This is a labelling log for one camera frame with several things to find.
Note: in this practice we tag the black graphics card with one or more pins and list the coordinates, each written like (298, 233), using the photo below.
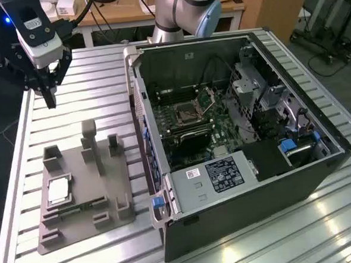
(192, 143)

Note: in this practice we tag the CPU socket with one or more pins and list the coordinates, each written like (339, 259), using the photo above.
(189, 114)

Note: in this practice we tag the green RAM stick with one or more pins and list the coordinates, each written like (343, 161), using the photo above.
(86, 206)

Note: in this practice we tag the silver CPU green board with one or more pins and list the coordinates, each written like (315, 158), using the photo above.
(60, 190)

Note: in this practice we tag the black plastic air shroud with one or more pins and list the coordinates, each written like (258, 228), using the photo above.
(263, 162)

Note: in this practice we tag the black open PC case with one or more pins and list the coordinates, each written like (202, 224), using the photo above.
(229, 232)

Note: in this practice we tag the silver power supply unit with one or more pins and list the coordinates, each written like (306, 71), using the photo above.
(197, 192)

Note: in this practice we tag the small white cardboard box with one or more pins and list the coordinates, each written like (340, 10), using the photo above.
(66, 7)

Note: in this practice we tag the silver finned chipset heatsink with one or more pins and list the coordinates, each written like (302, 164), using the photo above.
(223, 151)

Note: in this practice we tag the black wheeled stand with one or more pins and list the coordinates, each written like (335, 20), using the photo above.
(297, 36)

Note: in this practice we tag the blue drive carrier latch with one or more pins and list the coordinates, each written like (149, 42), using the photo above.
(287, 147)

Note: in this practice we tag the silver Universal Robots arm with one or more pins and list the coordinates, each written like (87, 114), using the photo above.
(171, 6)

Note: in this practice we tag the RAM slot white clips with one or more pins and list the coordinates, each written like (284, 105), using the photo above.
(168, 136)
(177, 99)
(168, 131)
(176, 93)

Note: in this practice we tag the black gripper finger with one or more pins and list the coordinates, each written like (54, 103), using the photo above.
(1, 63)
(64, 63)

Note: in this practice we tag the metal drive cage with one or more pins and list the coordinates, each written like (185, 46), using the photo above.
(244, 88)

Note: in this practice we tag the blue case release latch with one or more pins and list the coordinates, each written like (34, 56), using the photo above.
(157, 203)

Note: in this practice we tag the wooden cabinet panel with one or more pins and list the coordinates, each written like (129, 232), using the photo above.
(275, 9)

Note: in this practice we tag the green motherboard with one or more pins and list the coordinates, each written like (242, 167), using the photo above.
(223, 128)

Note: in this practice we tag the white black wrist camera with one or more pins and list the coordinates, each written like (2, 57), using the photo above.
(43, 50)

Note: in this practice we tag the grey plastic parts rack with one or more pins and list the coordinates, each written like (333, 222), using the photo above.
(86, 187)

